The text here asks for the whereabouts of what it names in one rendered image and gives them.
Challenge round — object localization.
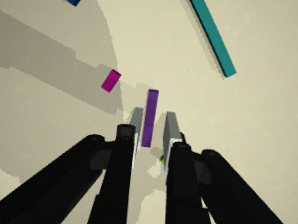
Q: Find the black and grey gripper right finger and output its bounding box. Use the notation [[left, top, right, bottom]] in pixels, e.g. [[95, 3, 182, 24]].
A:
[[163, 111, 283, 224]]

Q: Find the short magenta rod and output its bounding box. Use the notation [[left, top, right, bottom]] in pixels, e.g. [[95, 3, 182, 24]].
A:
[[101, 69, 121, 92]]

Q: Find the purple rod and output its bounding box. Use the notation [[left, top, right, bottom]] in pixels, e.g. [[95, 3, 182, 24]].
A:
[[141, 89, 159, 148]]

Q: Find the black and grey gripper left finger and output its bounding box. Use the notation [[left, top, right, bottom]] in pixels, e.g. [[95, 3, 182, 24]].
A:
[[0, 107, 144, 224]]

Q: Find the turquoise rod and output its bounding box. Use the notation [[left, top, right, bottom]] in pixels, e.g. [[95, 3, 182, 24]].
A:
[[190, 0, 237, 78]]

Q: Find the small blue block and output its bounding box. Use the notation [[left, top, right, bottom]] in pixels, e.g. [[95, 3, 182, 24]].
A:
[[67, 0, 80, 6]]

